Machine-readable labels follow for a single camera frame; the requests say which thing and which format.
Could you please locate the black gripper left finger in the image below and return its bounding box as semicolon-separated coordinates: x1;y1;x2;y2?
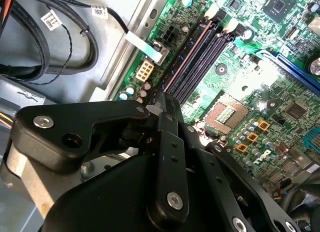
11;91;190;227

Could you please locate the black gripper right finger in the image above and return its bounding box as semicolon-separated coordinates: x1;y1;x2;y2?
173;100;302;232

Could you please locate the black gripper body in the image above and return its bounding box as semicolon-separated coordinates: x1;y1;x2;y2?
42;153;202;232

